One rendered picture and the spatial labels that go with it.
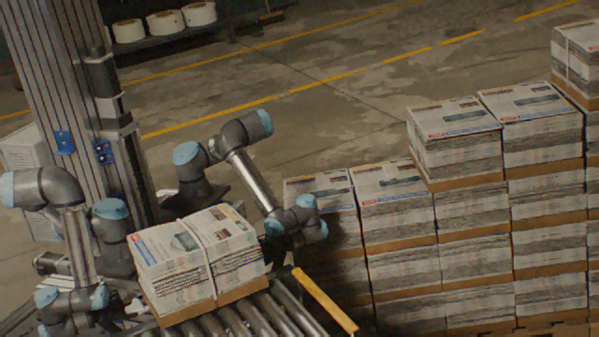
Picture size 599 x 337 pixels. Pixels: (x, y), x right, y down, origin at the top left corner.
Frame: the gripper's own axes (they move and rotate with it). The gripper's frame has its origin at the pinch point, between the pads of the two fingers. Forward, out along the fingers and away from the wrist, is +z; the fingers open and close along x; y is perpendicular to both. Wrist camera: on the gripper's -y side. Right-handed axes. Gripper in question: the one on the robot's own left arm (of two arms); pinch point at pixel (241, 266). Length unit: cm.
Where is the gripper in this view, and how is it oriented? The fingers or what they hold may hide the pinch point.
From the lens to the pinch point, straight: 278.4
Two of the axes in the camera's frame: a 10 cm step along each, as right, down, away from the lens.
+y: -2.0, -9.2, -3.4
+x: 4.2, 2.3, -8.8
